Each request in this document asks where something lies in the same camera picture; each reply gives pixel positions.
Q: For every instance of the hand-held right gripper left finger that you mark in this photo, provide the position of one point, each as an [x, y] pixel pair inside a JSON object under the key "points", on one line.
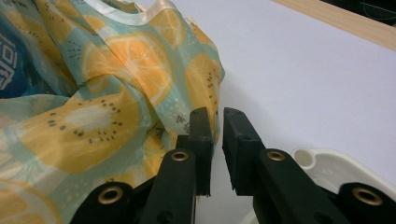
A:
{"points": [[183, 174]]}

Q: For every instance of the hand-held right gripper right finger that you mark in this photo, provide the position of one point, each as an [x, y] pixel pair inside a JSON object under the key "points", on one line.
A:
{"points": [[267, 183]]}

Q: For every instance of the white plastic tray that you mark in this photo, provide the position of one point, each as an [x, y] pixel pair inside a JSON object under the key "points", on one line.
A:
{"points": [[327, 174]]}

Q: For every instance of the orange fruit print cloth bag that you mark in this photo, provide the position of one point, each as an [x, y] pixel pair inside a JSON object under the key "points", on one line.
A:
{"points": [[93, 124]]}

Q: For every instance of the blue snack pouch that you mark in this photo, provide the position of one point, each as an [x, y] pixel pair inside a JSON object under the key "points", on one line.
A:
{"points": [[12, 62]]}

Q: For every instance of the white paper mat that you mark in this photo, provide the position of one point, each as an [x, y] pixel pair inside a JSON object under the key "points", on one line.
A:
{"points": [[295, 77]]}

